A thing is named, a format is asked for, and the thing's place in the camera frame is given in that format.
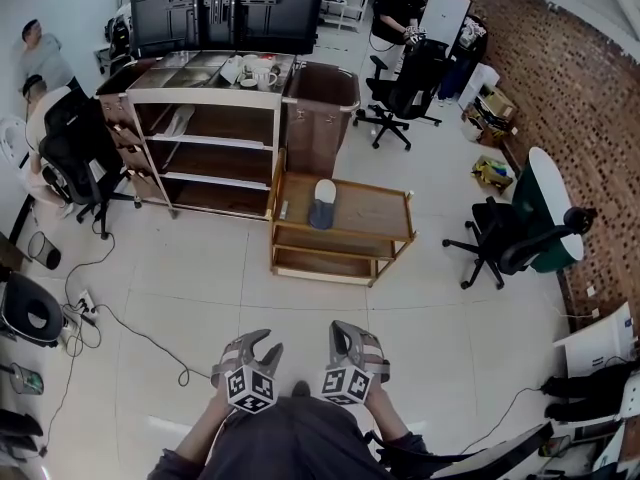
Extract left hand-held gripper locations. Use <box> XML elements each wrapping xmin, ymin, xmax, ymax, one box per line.
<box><xmin>210</xmin><ymin>328</ymin><xmax>285</xmax><ymax>414</ymax></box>

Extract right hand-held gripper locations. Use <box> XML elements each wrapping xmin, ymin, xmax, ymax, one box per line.
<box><xmin>319</xmin><ymin>320</ymin><xmax>392</xmax><ymax>407</ymax></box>

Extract blue slipper with white insole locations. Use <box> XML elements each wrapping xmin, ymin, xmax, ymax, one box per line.
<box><xmin>307</xmin><ymin>178</ymin><xmax>339</xmax><ymax>231</ymax></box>

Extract wooden three-tier shelf cart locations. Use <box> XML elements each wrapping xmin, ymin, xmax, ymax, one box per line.
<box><xmin>268</xmin><ymin>148</ymin><xmax>419</xmax><ymax>289</ymax></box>

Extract grey shoe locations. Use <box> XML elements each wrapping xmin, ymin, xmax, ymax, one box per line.
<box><xmin>162</xmin><ymin>104</ymin><xmax>197</xmax><ymax>138</ymax></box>

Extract metal shelving cart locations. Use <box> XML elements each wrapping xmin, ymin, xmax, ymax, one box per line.
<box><xmin>94</xmin><ymin>50</ymin><xmax>362</xmax><ymax>222</ymax></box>

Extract person's left forearm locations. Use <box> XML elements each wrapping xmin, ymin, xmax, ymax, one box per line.
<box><xmin>174</xmin><ymin>390</ymin><xmax>236</xmax><ymax>467</ymax></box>

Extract person's right forearm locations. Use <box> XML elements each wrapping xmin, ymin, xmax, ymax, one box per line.
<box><xmin>363</xmin><ymin>385</ymin><xmax>416</xmax><ymax>442</ymax></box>

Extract person's grey clothing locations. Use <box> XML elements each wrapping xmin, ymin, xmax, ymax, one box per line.
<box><xmin>147</xmin><ymin>395</ymin><xmax>436</xmax><ymax>480</ymax></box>

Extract white power strip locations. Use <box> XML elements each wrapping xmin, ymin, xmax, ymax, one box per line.
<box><xmin>75</xmin><ymin>289</ymin><xmax>97</xmax><ymax>328</ymax></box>

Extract black office chair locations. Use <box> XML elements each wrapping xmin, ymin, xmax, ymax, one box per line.
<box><xmin>352</xmin><ymin>39</ymin><xmax>450</xmax><ymax>152</ymax></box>
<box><xmin>38</xmin><ymin>95</ymin><xmax>143</xmax><ymax>242</ymax></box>
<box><xmin>372</xmin><ymin>420</ymin><xmax>555</xmax><ymax>480</ymax></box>
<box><xmin>442</xmin><ymin>195</ymin><xmax>597</xmax><ymax>291</ymax></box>

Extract cardboard box with colourful items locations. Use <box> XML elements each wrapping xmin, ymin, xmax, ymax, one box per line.
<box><xmin>471</xmin><ymin>154</ymin><xmax>515</xmax><ymax>195</ymax></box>

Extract white folded board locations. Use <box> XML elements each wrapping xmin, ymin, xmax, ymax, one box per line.
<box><xmin>552</xmin><ymin>301</ymin><xmax>639</xmax><ymax>380</ymax></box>

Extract green oval white-top table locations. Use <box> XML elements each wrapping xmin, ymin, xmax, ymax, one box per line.
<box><xmin>510</xmin><ymin>146</ymin><xmax>586</xmax><ymax>273</ymax></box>

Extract stacked cardboard boxes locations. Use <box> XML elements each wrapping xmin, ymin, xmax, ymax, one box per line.
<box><xmin>473</xmin><ymin>83</ymin><xmax>517</xmax><ymax>137</ymax></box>

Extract white box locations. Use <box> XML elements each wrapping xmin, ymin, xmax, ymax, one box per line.
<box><xmin>456</xmin><ymin>61</ymin><xmax>501</xmax><ymax>113</ymax></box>

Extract white plastic stool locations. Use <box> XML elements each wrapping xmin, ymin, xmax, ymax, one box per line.
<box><xmin>0</xmin><ymin>114</ymin><xmax>30</xmax><ymax>170</ymax></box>

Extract black screen stand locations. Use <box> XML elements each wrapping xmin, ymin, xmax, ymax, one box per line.
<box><xmin>128</xmin><ymin>0</ymin><xmax>330</xmax><ymax>59</ymax></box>

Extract white upright board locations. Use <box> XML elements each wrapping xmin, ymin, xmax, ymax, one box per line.
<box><xmin>421</xmin><ymin>0</ymin><xmax>474</xmax><ymax>60</ymax></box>

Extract black wire waste basket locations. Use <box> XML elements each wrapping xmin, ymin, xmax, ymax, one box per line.
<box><xmin>8</xmin><ymin>361</ymin><xmax>45</xmax><ymax>397</ymax></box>
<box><xmin>26</xmin><ymin>230</ymin><xmax>63</xmax><ymax>272</ymax></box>

